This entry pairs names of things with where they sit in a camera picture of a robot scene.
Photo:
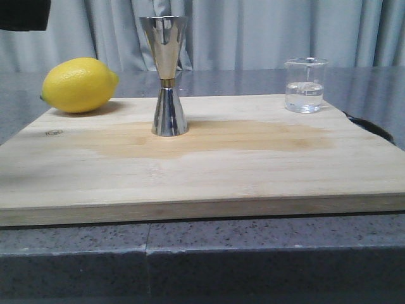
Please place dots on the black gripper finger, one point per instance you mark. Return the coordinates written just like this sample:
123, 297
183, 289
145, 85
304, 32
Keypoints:
29, 15

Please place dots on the silver double jigger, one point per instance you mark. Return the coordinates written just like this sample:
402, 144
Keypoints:
165, 36

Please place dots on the clear glass beaker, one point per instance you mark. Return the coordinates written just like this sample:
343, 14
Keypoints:
304, 85

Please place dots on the yellow lemon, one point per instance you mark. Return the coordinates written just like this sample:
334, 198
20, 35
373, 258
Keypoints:
79, 85

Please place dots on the grey curtain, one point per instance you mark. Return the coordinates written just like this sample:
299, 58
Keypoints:
221, 35

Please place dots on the light wooden cutting board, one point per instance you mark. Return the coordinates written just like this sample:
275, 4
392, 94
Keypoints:
242, 156

